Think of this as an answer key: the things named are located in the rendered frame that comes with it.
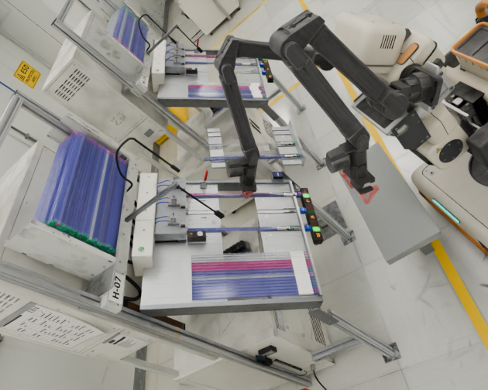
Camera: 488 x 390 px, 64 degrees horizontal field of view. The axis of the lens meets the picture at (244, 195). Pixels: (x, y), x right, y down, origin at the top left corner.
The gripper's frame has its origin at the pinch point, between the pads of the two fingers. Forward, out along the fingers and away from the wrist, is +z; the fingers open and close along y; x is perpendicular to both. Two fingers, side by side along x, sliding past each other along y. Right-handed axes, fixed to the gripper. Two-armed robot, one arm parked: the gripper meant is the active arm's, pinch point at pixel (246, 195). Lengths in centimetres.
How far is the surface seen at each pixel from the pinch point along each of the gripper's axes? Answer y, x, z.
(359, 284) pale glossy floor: 11, 71, 66
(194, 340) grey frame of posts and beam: 53, -25, 30
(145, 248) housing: 26, -44, 2
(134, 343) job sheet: 50, -50, 36
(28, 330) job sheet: 50, -87, 18
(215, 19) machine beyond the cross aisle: -449, 18, 109
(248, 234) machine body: -11.2, 6.4, 43.5
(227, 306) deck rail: 50, -12, 9
